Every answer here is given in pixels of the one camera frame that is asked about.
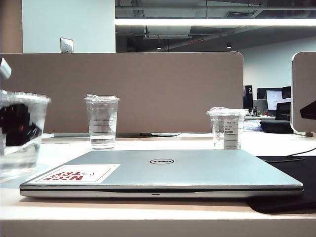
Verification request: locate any clear labelled cup embossed logo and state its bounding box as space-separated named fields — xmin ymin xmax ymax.
xmin=0 ymin=90 xmax=52 ymax=179

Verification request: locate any black computer monitor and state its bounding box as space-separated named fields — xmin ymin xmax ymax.
xmin=257 ymin=87 xmax=292 ymax=111

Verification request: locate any wide brown desk divider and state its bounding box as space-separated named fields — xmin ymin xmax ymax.
xmin=0 ymin=51 xmax=244 ymax=135

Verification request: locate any black round pouch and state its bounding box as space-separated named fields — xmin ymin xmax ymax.
xmin=259 ymin=119 xmax=293 ymax=134

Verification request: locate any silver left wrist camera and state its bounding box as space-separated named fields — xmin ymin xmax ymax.
xmin=0 ymin=57 xmax=12 ymax=80

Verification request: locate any metal wall plate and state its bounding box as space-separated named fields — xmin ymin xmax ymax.
xmin=60 ymin=37 xmax=75 ymax=53

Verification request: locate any black cable with laptop plug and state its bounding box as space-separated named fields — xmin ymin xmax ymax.
xmin=261 ymin=147 xmax=316 ymax=163

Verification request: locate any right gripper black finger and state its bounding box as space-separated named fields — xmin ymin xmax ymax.
xmin=299 ymin=99 xmax=316 ymax=119

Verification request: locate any black sign with numeral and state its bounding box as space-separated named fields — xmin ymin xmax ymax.
xmin=243 ymin=85 xmax=254 ymax=109

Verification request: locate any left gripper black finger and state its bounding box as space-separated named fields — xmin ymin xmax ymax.
xmin=0 ymin=103 xmax=42 ymax=147

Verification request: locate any tall clear unlabelled plastic cup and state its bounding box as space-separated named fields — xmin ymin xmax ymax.
xmin=83 ymin=93 xmax=120 ymax=151

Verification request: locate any grey oval stand base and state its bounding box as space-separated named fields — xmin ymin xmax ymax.
xmin=150 ymin=132 xmax=182 ymax=137

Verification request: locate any blue patterned bag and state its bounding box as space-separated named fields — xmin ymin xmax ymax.
xmin=243 ymin=120 xmax=265 ymax=131

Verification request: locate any silver Dell laptop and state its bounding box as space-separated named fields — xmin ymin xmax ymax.
xmin=19 ymin=149 xmax=304 ymax=198

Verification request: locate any long ceiling light strip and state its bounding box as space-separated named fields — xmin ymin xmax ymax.
xmin=115 ymin=18 xmax=316 ymax=27

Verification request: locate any short clear labelled dome-lid cup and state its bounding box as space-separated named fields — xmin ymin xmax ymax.
xmin=206 ymin=106 xmax=247 ymax=151

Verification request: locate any black desk mat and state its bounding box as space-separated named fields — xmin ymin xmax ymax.
xmin=246 ymin=155 xmax=316 ymax=214

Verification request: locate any black office chair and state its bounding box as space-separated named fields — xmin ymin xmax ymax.
xmin=275 ymin=86 xmax=292 ymax=121

